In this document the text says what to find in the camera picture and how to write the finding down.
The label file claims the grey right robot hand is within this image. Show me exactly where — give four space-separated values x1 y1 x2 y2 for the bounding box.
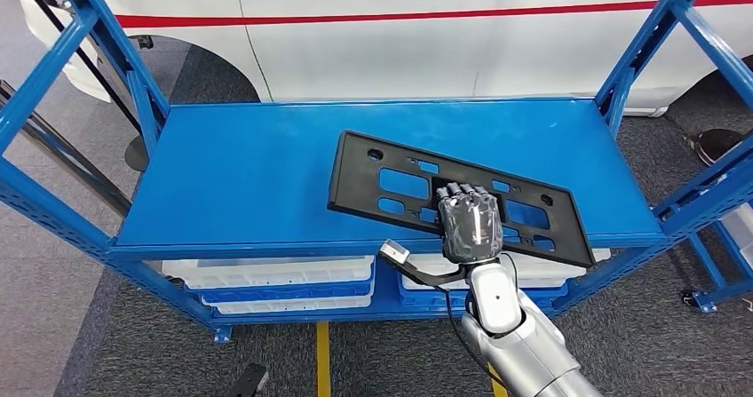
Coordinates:
435 181 506 265

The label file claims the black plastic frame part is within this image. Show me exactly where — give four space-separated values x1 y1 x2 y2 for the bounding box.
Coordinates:
327 129 597 269

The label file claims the blue metal shelf rack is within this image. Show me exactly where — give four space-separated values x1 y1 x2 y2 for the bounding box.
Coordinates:
0 0 753 345

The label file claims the white car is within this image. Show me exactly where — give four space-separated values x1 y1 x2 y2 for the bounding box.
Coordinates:
16 0 753 118

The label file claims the blue rack on casters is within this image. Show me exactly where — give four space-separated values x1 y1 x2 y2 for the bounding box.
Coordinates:
682 128 753 314

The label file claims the white plastic bin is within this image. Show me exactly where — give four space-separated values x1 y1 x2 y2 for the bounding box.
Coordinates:
720 202 753 266

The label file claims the black robot foot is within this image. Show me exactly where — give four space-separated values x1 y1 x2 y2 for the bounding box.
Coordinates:
227 363 271 397

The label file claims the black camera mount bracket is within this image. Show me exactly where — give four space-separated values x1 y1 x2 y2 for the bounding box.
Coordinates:
377 251 472 292

